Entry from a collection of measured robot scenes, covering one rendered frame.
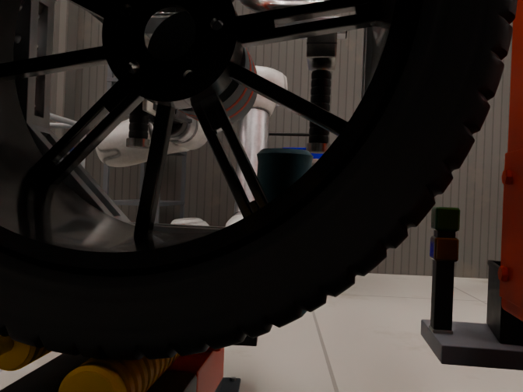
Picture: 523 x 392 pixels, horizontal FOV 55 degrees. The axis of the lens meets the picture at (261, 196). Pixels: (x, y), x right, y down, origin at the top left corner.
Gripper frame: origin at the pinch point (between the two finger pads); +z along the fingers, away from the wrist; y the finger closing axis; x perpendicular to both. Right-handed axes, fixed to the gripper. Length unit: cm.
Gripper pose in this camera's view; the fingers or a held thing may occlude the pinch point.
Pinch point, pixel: (140, 105)
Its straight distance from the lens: 100.2
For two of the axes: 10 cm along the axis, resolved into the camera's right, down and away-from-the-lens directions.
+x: 0.4, -10.0, 0.0
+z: -1.3, 0.0, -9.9
